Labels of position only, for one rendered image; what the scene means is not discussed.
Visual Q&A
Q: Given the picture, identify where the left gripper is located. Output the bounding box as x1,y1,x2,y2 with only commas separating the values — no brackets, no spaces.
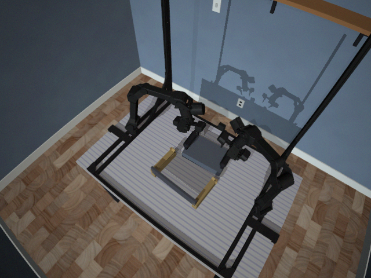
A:
217,131,250,162

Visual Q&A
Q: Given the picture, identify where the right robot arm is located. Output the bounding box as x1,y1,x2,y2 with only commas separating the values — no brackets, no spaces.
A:
125,83,205,136

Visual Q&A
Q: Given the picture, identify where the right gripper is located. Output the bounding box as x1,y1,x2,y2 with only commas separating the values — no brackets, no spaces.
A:
173,114,206,136

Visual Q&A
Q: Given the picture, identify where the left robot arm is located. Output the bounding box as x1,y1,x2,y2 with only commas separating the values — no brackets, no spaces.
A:
226,117,294,220

